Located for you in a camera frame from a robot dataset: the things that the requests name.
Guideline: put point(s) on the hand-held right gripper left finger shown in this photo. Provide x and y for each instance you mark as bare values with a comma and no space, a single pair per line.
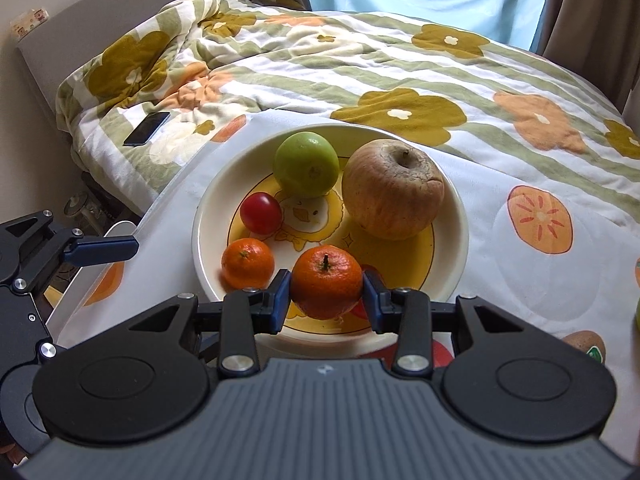
280,305

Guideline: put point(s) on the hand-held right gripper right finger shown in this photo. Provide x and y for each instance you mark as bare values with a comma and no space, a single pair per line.
372,305

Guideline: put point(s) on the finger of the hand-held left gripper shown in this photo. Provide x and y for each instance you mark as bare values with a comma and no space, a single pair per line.
107,250

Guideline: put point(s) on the small orange mandarin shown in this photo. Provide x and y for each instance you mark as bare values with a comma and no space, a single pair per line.
247,265

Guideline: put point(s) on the duck print plate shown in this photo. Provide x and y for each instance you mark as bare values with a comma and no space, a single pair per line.
400,255

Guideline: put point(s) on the red cherry tomato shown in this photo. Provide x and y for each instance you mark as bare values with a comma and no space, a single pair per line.
261,213

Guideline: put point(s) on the green apple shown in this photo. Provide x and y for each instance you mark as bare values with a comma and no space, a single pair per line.
306,164

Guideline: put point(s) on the white table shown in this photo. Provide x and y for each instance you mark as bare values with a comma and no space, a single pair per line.
120,229

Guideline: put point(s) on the small jar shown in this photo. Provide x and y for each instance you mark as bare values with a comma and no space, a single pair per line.
76,208

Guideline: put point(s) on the black smartphone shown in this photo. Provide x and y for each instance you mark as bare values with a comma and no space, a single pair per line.
146,128

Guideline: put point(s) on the white fruit print cloth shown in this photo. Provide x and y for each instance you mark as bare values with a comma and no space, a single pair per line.
525,285

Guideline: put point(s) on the brown kiwi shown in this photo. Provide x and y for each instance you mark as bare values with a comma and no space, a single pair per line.
585,342

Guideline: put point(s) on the floral striped blanket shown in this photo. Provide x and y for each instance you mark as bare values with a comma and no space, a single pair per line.
350,60

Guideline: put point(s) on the wall sticker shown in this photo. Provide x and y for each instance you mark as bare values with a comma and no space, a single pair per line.
30,22

